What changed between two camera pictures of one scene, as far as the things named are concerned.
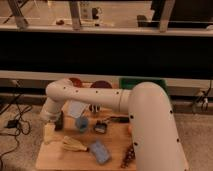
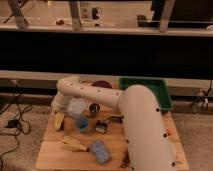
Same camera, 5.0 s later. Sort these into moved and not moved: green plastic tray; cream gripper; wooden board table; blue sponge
Moved: cream gripper
Not moved: blue sponge; green plastic tray; wooden board table
